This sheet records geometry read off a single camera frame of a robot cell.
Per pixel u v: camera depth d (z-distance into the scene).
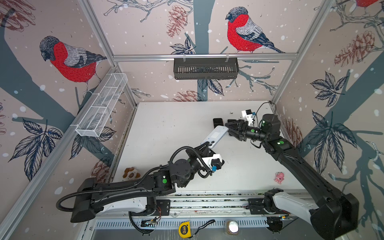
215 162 0.52
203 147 0.62
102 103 0.79
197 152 0.48
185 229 0.66
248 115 0.69
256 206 0.73
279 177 0.81
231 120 1.13
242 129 0.63
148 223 0.71
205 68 1.04
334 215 0.36
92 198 0.42
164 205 0.75
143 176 0.49
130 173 0.83
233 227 0.60
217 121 1.11
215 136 0.65
